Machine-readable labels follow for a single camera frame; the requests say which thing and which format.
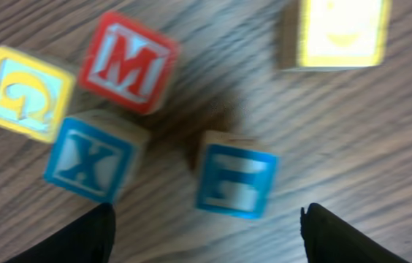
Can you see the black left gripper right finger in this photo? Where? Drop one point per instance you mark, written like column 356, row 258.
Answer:
column 329, row 239

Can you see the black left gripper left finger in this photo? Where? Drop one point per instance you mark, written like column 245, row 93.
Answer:
column 89, row 239

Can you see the blue X letter block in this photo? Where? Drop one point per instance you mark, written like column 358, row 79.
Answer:
column 96, row 154

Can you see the yellow G letter block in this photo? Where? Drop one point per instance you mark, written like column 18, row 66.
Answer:
column 35, row 93

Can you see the red M letter block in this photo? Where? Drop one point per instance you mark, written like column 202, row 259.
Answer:
column 129, row 63

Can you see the yellow smiley block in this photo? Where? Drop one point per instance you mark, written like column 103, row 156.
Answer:
column 333, row 35

